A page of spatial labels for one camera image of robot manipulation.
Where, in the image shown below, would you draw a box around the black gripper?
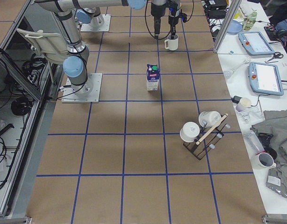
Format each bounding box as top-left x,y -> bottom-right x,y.
168,0 -> 181,39
151,0 -> 166,39

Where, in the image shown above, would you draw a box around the white ribbed mug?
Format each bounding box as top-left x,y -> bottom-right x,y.
165,35 -> 179,51

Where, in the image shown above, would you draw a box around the blue white milk carton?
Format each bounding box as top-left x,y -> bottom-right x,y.
146,64 -> 160,91

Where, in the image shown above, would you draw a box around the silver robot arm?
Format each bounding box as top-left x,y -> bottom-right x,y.
76,0 -> 187,40
36,0 -> 168,69

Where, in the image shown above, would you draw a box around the white cup on rack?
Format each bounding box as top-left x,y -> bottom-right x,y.
198,111 -> 221,127
179,122 -> 200,143

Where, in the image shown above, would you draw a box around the cream paper cup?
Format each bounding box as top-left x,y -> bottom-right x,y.
236,98 -> 251,112

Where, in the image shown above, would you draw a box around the blue plate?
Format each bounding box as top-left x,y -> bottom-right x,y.
227,20 -> 243,35

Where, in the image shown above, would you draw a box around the green glass jar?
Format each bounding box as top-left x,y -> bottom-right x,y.
243,11 -> 258,31

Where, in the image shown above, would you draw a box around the far teach pendant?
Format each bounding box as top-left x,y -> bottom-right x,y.
238,32 -> 275,56

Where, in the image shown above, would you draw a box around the teach pendant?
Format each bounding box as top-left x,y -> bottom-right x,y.
238,32 -> 275,56
248,62 -> 284,96

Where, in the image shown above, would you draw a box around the black power adapter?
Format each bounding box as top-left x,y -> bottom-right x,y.
231,96 -> 242,104

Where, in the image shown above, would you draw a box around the near teach pendant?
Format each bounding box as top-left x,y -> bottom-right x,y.
248,62 -> 284,96

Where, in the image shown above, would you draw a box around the black scissors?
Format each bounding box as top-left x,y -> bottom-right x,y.
265,51 -> 284,63

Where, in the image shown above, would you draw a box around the grey cloth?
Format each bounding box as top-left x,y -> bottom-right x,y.
251,110 -> 287,199

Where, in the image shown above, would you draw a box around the white mug red rim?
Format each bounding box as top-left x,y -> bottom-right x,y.
250,152 -> 276,169

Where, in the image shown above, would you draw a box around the black camera cable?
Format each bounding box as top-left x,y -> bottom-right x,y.
144,0 -> 172,40

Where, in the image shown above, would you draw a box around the aluminium frame post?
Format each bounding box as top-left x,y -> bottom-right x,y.
213,0 -> 241,53

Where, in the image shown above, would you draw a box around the black wire cup rack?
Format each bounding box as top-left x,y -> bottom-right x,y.
183,113 -> 230,160

